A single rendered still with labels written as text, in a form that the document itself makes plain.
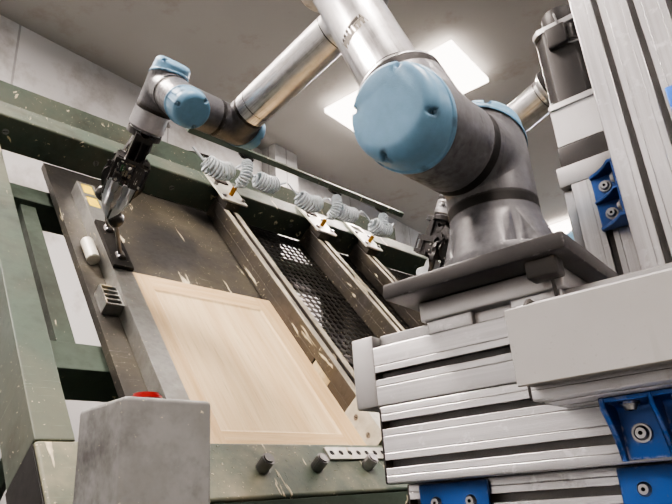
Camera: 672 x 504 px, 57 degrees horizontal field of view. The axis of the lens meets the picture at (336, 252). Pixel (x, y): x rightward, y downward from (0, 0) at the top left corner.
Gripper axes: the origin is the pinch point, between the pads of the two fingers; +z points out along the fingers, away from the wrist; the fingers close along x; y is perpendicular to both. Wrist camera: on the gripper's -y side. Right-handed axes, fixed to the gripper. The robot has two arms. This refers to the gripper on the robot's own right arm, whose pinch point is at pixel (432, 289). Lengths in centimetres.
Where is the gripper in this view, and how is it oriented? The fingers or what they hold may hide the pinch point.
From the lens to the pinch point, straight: 170.7
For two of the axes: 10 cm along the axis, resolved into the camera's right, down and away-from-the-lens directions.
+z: -3.0, 9.5, -0.7
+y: -7.2, -1.7, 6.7
